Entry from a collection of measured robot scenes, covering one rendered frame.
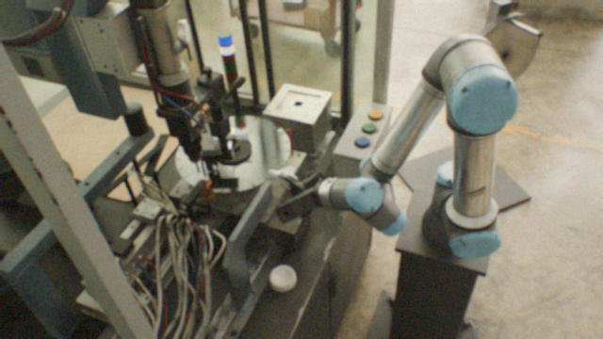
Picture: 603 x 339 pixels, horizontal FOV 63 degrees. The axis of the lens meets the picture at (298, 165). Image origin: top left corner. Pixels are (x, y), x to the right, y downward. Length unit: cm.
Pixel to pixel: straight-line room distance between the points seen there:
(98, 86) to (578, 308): 200
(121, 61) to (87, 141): 95
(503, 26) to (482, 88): 118
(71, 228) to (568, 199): 247
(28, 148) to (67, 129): 150
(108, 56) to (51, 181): 50
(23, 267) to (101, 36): 53
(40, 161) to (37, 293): 73
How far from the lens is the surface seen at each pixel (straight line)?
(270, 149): 142
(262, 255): 140
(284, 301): 133
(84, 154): 191
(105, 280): 73
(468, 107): 94
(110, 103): 116
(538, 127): 319
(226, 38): 155
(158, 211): 141
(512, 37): 216
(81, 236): 66
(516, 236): 254
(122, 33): 104
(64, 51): 115
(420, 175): 268
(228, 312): 132
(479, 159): 106
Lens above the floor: 188
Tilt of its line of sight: 43 degrees down
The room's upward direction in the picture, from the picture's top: 5 degrees counter-clockwise
